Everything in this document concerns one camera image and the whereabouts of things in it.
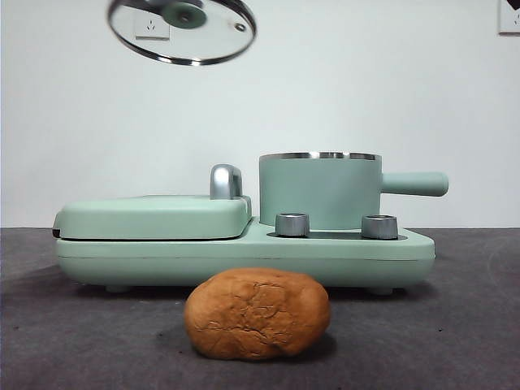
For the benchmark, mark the brown potato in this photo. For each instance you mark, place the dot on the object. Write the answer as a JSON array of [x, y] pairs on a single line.
[[256, 317]]

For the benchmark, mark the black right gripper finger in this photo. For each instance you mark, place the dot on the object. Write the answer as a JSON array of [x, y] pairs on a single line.
[[512, 3]]

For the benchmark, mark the mint green breakfast maker base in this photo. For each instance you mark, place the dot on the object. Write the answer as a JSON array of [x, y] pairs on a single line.
[[162, 260]]

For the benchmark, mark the white wall socket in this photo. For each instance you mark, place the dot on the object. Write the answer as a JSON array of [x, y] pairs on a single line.
[[510, 24], [152, 28]]

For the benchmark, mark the mint green hinged press lid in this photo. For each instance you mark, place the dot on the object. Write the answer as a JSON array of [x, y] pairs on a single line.
[[142, 217]]

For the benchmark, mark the silver control knob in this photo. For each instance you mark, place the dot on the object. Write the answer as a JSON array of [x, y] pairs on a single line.
[[378, 226], [291, 224]]

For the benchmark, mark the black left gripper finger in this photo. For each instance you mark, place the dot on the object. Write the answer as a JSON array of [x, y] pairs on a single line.
[[152, 3], [211, 2]]

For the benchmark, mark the glass lid with green knob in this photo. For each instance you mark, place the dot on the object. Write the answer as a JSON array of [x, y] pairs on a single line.
[[203, 40]]

